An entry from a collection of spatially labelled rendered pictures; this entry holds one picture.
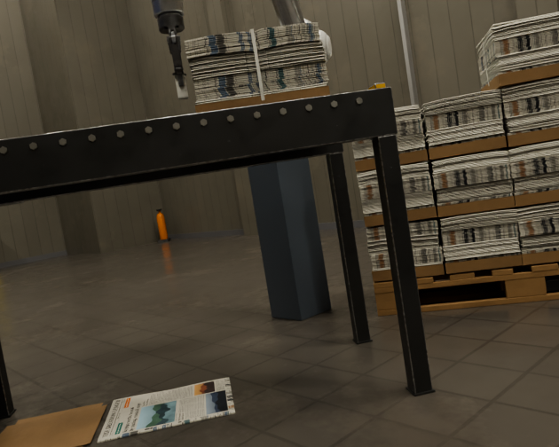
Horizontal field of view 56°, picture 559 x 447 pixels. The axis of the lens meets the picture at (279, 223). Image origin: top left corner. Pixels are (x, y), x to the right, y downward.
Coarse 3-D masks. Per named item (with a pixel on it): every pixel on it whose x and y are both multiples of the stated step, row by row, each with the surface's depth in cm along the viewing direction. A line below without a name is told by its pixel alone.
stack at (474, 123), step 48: (480, 96) 200; (528, 96) 196; (432, 144) 206; (528, 144) 198; (432, 192) 208; (480, 192) 204; (528, 192) 200; (384, 240) 215; (432, 240) 210; (480, 240) 206; (528, 240) 202; (384, 288) 216; (432, 288) 245; (480, 288) 227; (528, 288) 203
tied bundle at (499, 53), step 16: (544, 16) 193; (496, 32) 196; (512, 32) 195; (528, 32) 194; (544, 32) 193; (480, 48) 225; (496, 48) 197; (512, 48) 196; (528, 48) 195; (544, 48) 193; (480, 64) 228; (496, 64) 200; (512, 64) 196; (528, 64) 195; (544, 64) 194; (544, 80) 197
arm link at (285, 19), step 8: (272, 0) 209; (280, 0) 207; (288, 0) 207; (296, 0) 210; (280, 8) 210; (288, 8) 209; (296, 8) 211; (280, 16) 213; (288, 16) 212; (296, 16) 213; (280, 24) 217; (288, 24) 214; (320, 32) 221; (320, 40) 219; (328, 40) 222; (328, 48) 222; (328, 56) 224
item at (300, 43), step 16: (272, 32) 144; (288, 32) 144; (304, 32) 144; (272, 48) 144; (288, 48) 145; (304, 48) 145; (320, 48) 145; (272, 64) 144; (288, 64) 145; (304, 64) 145; (320, 64) 146; (272, 80) 145; (288, 80) 145; (304, 80) 146; (320, 80) 146
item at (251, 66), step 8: (248, 32) 143; (256, 32) 144; (248, 40) 144; (256, 40) 144; (248, 48) 143; (256, 48) 144; (264, 48) 144; (248, 56) 144; (264, 56) 144; (248, 64) 144; (264, 64) 144; (248, 72) 144; (256, 72) 145; (264, 72) 145; (256, 80) 145; (264, 80) 145; (256, 88) 145; (264, 88) 145; (256, 96) 145
